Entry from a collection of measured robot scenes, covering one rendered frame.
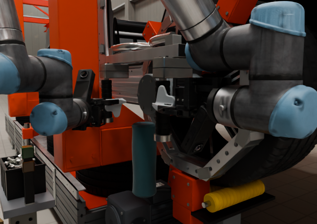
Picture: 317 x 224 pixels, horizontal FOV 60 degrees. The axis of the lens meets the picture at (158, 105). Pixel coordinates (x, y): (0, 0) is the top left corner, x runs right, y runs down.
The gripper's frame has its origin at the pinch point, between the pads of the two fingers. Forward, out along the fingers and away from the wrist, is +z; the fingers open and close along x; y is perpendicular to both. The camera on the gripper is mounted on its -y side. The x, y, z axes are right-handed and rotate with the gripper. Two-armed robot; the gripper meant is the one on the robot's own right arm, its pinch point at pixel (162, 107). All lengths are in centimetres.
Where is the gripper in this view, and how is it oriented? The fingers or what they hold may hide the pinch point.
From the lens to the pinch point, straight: 66.9
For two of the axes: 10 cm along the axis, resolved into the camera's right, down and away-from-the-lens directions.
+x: -8.3, 0.5, -5.6
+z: -5.6, -0.8, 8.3
